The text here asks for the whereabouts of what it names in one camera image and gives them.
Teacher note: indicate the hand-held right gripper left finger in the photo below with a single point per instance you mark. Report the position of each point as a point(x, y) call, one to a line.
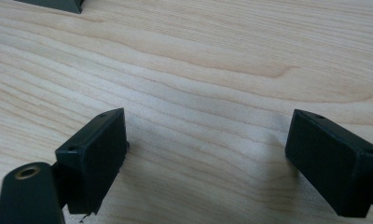
point(91, 161)

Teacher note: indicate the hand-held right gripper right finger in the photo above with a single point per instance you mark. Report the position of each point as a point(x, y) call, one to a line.
point(334, 168)

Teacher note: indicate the dark grey flat object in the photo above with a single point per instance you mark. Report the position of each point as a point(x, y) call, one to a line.
point(55, 4)

